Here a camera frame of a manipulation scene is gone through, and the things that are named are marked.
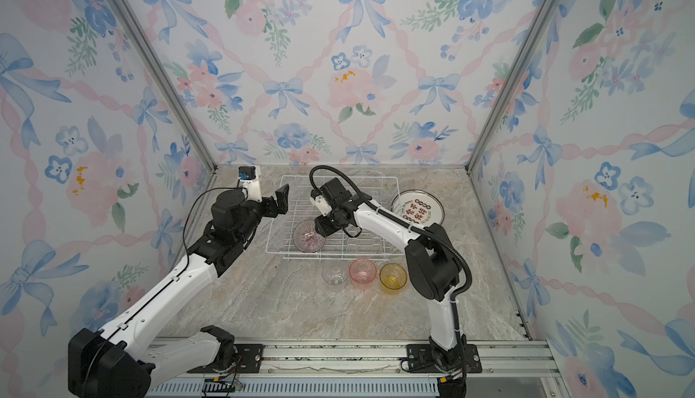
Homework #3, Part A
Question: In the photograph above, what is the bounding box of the white ceramic bowl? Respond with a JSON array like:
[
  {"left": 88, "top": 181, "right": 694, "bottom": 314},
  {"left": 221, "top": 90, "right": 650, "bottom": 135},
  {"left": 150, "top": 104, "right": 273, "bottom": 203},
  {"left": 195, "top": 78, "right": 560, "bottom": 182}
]
[{"left": 292, "top": 219, "right": 326, "bottom": 253}]

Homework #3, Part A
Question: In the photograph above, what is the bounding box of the pink glass cup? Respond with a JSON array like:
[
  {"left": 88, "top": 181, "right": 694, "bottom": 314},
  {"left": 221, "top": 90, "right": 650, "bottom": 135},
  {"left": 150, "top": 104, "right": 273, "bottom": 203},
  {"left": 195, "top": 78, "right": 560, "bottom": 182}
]
[{"left": 349, "top": 258, "right": 378, "bottom": 289}]

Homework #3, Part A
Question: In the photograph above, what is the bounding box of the clear glass cup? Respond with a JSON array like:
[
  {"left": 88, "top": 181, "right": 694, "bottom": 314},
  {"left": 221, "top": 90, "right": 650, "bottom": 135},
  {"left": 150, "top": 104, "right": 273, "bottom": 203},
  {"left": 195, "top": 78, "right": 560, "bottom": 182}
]
[{"left": 321, "top": 260, "right": 350, "bottom": 292}]

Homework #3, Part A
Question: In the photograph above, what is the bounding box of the plate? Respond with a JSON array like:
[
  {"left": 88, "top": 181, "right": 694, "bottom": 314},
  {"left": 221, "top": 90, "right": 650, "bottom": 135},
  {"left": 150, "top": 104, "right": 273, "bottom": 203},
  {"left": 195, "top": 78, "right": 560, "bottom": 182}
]
[{"left": 390, "top": 190, "right": 445, "bottom": 226}]

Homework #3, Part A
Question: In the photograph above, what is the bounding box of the yellow glass cup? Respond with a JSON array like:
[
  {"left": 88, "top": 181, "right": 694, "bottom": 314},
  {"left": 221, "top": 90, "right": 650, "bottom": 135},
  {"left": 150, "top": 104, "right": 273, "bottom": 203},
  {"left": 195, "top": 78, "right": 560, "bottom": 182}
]
[{"left": 378, "top": 263, "right": 408, "bottom": 291}]

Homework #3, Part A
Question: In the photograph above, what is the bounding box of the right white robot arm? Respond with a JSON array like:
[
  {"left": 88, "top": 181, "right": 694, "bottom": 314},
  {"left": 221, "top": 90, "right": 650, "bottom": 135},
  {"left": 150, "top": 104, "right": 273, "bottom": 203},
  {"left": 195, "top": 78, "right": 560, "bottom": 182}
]
[{"left": 309, "top": 173, "right": 472, "bottom": 358}]

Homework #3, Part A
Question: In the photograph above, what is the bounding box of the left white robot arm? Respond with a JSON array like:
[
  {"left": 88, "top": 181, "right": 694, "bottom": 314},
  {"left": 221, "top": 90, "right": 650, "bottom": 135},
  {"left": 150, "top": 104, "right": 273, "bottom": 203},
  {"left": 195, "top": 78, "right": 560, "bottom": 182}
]
[{"left": 68, "top": 182, "right": 290, "bottom": 397}]

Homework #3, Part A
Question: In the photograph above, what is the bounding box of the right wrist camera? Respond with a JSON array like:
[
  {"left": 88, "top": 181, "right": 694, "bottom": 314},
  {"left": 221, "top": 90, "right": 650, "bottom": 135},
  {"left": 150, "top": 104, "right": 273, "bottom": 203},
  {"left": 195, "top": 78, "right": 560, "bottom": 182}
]
[{"left": 311, "top": 190, "right": 332, "bottom": 216}]

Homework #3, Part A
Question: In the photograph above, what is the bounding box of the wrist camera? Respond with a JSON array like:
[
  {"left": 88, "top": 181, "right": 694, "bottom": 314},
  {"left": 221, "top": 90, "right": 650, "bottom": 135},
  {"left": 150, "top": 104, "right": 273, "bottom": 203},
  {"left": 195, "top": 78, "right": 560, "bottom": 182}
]
[
  {"left": 237, "top": 166, "right": 262, "bottom": 202},
  {"left": 311, "top": 190, "right": 332, "bottom": 216}
]

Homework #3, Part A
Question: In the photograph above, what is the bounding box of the white wire dish rack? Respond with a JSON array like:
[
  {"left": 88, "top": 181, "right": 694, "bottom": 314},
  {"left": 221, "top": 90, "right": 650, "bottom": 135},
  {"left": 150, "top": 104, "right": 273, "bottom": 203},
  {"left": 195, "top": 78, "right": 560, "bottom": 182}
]
[{"left": 265, "top": 171, "right": 403, "bottom": 262}]

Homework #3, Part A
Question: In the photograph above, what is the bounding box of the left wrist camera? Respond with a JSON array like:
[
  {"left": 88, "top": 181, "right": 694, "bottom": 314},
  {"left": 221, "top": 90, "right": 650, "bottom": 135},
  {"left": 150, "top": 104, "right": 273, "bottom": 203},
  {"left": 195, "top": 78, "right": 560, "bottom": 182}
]
[{"left": 237, "top": 166, "right": 262, "bottom": 202}]

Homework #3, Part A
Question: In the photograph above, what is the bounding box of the black corrugated cable conduit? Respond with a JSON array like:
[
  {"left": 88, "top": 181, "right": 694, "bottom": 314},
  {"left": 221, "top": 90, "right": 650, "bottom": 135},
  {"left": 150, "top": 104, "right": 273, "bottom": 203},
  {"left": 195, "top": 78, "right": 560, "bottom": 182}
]
[{"left": 308, "top": 164, "right": 474, "bottom": 356}]

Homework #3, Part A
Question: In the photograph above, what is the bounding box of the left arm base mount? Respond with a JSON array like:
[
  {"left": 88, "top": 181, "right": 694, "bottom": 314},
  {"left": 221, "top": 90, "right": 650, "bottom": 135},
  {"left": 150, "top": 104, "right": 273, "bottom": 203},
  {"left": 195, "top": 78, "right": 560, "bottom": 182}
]
[{"left": 188, "top": 326, "right": 264, "bottom": 374}]

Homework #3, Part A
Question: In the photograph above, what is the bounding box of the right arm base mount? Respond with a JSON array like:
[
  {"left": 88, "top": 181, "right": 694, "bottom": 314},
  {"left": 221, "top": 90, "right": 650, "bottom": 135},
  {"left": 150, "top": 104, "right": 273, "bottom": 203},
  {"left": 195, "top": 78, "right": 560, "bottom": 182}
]
[{"left": 400, "top": 340, "right": 483, "bottom": 377}]

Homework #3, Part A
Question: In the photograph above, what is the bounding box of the left aluminium corner post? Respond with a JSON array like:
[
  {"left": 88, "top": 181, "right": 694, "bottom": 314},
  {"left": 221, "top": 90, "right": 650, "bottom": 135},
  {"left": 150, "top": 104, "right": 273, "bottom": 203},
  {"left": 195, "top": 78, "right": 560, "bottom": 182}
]
[{"left": 108, "top": 0, "right": 217, "bottom": 173}]

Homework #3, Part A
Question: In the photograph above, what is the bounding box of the aluminium corner post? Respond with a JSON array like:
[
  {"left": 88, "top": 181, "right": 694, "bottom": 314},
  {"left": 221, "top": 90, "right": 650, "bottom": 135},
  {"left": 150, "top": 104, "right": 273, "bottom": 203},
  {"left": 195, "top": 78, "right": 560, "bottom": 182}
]
[
  {"left": 466, "top": 0, "right": 560, "bottom": 175},
  {"left": 108, "top": 0, "right": 217, "bottom": 173}
]

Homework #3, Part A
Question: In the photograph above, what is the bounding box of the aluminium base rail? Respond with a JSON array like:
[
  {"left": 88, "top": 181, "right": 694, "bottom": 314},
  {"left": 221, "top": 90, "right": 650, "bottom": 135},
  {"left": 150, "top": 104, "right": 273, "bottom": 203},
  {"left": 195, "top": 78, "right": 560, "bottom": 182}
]
[{"left": 143, "top": 340, "right": 569, "bottom": 397}]

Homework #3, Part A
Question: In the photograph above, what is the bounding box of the right aluminium corner post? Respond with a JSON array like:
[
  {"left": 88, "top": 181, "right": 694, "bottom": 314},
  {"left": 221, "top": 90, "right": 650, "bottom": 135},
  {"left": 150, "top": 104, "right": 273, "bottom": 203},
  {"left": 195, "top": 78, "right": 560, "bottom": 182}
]
[{"left": 466, "top": 0, "right": 560, "bottom": 175}]

